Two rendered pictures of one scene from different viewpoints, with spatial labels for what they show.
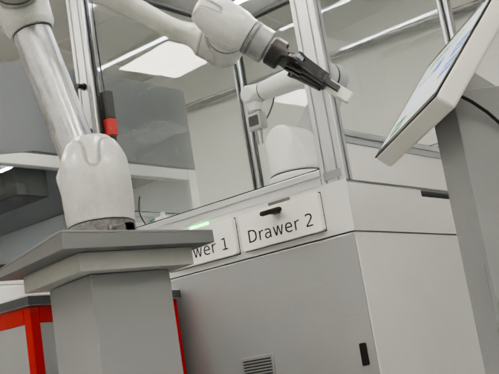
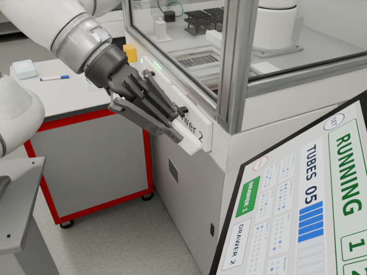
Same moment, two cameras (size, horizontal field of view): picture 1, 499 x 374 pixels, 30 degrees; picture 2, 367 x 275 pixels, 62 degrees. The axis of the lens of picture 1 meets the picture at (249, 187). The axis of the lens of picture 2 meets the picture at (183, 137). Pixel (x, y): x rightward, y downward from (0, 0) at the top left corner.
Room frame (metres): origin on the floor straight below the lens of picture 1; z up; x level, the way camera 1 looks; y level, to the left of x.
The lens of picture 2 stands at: (1.84, -0.46, 1.45)
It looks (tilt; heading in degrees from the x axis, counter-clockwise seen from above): 37 degrees down; 27
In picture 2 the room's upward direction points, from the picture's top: straight up
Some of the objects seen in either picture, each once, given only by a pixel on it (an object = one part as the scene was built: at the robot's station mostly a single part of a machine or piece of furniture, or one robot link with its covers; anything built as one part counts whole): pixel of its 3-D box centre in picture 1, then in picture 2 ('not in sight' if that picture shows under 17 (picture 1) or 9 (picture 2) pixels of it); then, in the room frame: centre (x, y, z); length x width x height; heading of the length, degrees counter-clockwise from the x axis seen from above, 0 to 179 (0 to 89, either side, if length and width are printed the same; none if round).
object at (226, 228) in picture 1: (200, 245); (156, 79); (2.83, 0.18, 0.87); 0.29 x 0.02 x 0.11; 52
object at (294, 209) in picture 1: (280, 222); (189, 116); (2.64, -0.07, 0.87); 0.29 x 0.02 x 0.11; 52
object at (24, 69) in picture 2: not in sight; (24, 69); (2.78, 0.95, 0.78); 0.15 x 0.10 x 0.04; 59
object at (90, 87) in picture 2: not in sight; (98, 81); (2.85, 0.52, 0.78); 0.12 x 0.08 x 0.04; 148
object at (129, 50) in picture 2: not in sight; (129, 53); (3.02, 0.45, 0.88); 0.07 x 0.05 x 0.07; 52
